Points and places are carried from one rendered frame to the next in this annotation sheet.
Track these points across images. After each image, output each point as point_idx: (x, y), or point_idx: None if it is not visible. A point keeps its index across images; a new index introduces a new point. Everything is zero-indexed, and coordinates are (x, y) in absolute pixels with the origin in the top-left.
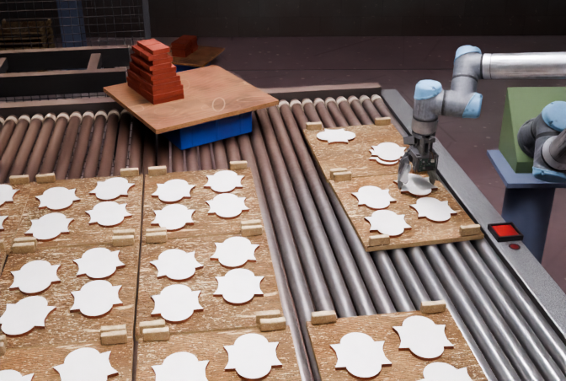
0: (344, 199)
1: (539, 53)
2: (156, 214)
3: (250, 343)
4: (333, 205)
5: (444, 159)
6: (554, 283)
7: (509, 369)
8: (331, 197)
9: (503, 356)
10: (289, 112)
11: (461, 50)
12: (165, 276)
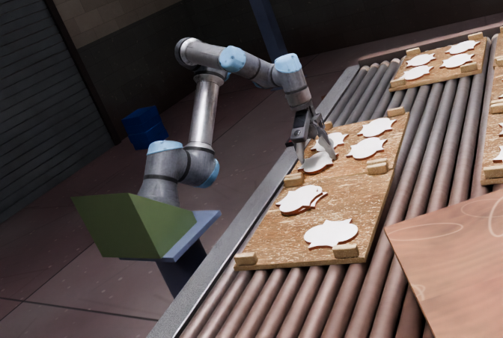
0: (394, 147)
1: (205, 44)
2: None
3: None
4: (404, 158)
5: (247, 212)
6: None
7: (384, 77)
8: (401, 164)
9: (380, 81)
10: (350, 330)
11: (237, 48)
12: None
